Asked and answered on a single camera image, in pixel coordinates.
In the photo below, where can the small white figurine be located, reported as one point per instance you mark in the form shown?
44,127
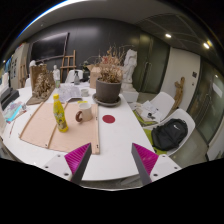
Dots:
56,76

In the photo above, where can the dried brown plant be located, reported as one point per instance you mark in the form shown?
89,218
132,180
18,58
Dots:
111,64

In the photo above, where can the beige mug brown handle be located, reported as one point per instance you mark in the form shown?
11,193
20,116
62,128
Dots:
85,112

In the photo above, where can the wooden figure sculpture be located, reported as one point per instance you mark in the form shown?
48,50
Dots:
179,92

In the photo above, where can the white stone statue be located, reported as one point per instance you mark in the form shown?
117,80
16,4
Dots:
130,62

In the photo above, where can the brown wooden model sculpture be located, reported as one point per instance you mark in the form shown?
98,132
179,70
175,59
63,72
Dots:
42,84

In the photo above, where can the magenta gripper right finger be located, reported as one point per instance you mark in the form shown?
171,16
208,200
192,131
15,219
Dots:
145,161

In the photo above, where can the dark wall screen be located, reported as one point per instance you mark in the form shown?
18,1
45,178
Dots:
50,47

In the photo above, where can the white chair with backpack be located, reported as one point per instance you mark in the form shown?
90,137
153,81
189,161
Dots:
177,114

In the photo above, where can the white chair with papers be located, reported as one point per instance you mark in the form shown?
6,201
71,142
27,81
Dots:
163,102

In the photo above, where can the white crumpled paper sheet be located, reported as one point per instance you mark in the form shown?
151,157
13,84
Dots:
68,91

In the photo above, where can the cardboard box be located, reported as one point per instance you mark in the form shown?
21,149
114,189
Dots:
94,74

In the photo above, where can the grey plant pot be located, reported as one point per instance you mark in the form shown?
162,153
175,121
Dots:
107,92

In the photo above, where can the black backpack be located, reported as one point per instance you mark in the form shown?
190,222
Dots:
169,135

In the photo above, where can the grey pot saucer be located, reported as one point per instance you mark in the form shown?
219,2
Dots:
106,104

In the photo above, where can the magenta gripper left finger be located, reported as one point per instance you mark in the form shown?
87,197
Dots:
77,161

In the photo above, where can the yellow drink bottle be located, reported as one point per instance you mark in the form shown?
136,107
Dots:
59,114

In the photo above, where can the papers on chair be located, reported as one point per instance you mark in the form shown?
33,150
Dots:
147,111

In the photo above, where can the wooden easel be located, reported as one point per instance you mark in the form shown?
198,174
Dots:
68,63

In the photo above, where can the red round coaster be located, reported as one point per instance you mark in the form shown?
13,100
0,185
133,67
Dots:
109,119

